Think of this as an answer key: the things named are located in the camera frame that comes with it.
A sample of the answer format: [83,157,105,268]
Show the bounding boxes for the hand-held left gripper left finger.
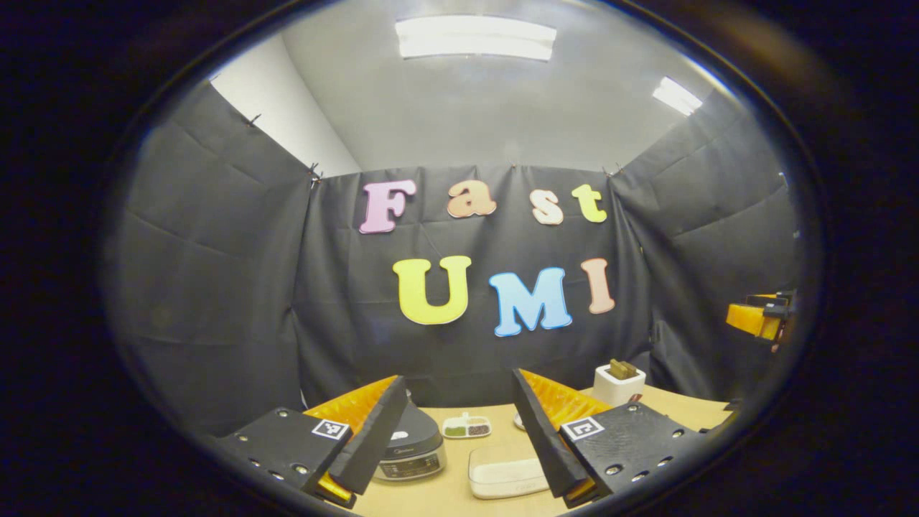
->
[215,375,409,509]

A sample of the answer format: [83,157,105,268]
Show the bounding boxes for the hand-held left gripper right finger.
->
[511,369,708,509]

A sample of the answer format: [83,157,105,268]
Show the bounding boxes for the black silver rice cooker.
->
[372,391,447,482]

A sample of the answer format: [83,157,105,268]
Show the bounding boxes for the clear rice container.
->
[468,444,551,500]

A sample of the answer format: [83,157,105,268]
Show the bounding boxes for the white divided bean dish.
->
[441,412,493,439]

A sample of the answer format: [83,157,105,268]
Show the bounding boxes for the white toaster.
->
[593,363,647,409]

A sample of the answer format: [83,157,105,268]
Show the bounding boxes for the black backdrop cloth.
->
[108,80,808,439]

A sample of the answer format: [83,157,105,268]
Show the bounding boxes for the small ceiling light panel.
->
[652,76,704,117]

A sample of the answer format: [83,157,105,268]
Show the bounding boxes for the large ceiling light panel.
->
[395,16,558,62]

